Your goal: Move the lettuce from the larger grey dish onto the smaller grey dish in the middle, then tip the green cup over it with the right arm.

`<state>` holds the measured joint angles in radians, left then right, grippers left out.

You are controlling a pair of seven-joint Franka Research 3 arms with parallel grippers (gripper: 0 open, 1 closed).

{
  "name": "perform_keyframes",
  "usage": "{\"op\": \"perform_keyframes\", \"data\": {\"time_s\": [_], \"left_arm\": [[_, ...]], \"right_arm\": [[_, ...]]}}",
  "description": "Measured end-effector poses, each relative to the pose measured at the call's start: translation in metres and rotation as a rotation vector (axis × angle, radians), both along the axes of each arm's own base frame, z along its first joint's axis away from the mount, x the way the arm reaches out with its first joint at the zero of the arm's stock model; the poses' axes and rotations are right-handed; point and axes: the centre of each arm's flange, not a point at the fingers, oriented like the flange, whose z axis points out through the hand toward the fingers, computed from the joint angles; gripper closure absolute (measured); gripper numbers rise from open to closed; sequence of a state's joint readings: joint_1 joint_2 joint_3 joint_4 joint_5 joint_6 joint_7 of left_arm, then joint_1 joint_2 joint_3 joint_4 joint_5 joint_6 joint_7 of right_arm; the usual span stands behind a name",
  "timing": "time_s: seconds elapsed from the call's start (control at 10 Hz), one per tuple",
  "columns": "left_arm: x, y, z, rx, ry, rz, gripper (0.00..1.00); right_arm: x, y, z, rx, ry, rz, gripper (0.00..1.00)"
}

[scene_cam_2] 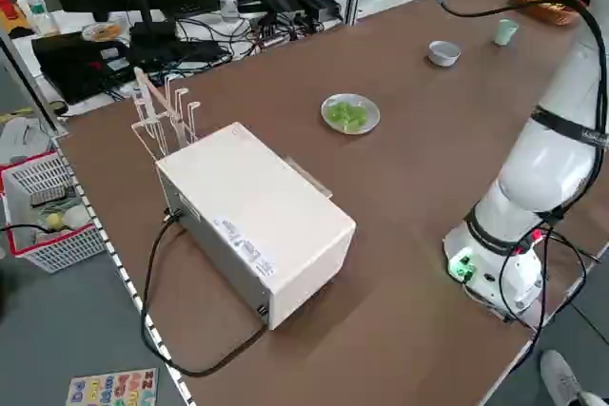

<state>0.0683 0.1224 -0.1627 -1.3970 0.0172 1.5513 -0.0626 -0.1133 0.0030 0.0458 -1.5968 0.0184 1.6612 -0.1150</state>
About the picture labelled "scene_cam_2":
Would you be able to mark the large grey plate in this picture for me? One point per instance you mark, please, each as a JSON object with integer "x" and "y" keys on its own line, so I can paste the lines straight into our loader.
{"x": 375, "y": 116}

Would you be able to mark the brown wicker basket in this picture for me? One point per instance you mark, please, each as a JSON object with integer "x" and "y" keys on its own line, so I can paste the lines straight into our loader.
{"x": 561, "y": 16}

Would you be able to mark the black monitor stand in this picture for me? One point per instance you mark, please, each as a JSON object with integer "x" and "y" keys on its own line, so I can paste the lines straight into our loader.
{"x": 152, "y": 35}

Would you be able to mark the white red-rimmed plastic basket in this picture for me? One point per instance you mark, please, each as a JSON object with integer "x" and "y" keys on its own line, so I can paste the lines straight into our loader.
{"x": 47, "y": 235}

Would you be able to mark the clear plastic bottle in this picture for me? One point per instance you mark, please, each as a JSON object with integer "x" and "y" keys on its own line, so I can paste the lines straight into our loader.
{"x": 229, "y": 4}

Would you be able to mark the colourful alphabet puzzle board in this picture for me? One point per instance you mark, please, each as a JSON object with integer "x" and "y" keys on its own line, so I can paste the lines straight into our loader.
{"x": 114, "y": 389}

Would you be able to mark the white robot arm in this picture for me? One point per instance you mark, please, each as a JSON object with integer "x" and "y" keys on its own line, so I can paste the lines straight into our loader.
{"x": 547, "y": 163}

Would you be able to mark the white toaster oven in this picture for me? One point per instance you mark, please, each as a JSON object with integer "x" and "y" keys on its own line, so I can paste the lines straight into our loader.
{"x": 257, "y": 216}

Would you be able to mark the white bottle green label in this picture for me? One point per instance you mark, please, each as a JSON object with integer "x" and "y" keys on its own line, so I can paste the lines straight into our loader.
{"x": 38, "y": 11}

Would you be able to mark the pale green cup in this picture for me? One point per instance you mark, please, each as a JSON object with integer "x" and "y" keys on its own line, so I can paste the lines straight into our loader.
{"x": 504, "y": 34}

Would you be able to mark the red and yellow toy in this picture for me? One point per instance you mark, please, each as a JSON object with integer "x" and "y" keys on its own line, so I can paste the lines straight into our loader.
{"x": 9, "y": 16}

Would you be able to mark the small grey bowl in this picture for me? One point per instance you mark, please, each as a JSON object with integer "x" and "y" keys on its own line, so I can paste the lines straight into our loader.
{"x": 444, "y": 55}

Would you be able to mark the person's foot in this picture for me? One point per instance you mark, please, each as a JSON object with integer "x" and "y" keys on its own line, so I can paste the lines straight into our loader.
{"x": 561, "y": 377}

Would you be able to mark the clear dish with snacks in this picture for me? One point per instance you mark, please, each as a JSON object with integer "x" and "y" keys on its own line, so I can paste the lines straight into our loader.
{"x": 102, "y": 31}

